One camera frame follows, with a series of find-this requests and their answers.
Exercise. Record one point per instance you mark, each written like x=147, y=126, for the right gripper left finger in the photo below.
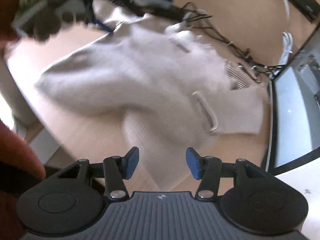
x=117, y=169

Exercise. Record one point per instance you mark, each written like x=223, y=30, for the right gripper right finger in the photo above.
x=206, y=169

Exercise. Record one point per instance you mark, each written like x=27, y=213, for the beige striped knit sweater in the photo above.
x=175, y=90

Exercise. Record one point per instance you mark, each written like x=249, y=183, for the right red sleeve forearm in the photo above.
x=20, y=170

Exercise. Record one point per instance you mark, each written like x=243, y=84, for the left red sleeve forearm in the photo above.
x=8, y=12

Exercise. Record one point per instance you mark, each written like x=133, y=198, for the right computer monitor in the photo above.
x=294, y=94

